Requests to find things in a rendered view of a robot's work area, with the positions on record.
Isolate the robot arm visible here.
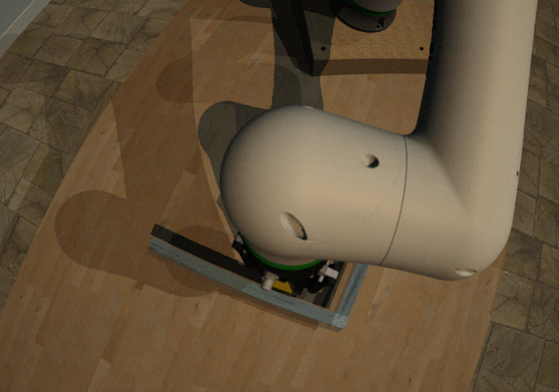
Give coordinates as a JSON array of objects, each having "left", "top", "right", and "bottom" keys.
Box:
[{"left": 220, "top": 0, "right": 538, "bottom": 292}]

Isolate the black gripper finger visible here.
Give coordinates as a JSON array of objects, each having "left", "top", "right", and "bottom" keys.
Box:
[
  {"left": 292, "top": 263, "right": 341, "bottom": 298},
  {"left": 232, "top": 232, "right": 264, "bottom": 282}
]

